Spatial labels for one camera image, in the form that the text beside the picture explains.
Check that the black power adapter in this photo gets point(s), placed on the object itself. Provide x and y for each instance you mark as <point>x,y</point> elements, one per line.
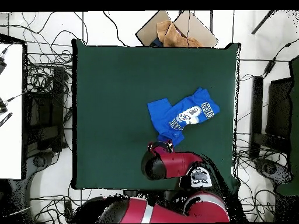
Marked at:
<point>269,66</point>

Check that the black rod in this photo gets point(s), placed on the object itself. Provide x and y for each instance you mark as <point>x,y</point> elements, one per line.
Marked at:
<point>262,22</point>

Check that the tan cloth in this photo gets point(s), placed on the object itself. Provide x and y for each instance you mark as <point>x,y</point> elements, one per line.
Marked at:
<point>172,37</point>

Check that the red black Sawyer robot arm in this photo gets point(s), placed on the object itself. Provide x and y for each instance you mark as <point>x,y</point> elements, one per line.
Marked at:
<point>177,165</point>

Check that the black power strip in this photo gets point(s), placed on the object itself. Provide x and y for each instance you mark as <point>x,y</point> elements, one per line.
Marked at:
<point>68,210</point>

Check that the black ribbed strip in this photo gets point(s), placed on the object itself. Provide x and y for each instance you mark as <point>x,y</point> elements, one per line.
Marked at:
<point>5,119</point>

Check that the white table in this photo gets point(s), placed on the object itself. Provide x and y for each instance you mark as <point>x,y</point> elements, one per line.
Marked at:
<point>11,116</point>

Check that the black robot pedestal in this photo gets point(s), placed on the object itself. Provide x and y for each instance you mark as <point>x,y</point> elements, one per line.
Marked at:
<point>130,193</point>

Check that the black device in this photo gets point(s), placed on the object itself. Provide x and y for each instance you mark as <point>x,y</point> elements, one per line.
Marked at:
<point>2,107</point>
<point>1,66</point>

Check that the dark blue cloth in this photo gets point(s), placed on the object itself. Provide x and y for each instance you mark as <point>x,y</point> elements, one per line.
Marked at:
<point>156,43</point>

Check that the brown cardboard box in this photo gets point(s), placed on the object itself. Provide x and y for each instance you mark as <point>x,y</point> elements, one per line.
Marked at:
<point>149,30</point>

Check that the dark green table cloth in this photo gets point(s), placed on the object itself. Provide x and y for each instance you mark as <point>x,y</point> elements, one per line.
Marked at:
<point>295,116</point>
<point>116,81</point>

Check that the blue printed T-shirt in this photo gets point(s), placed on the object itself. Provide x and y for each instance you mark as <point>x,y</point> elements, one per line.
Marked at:
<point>163,114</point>

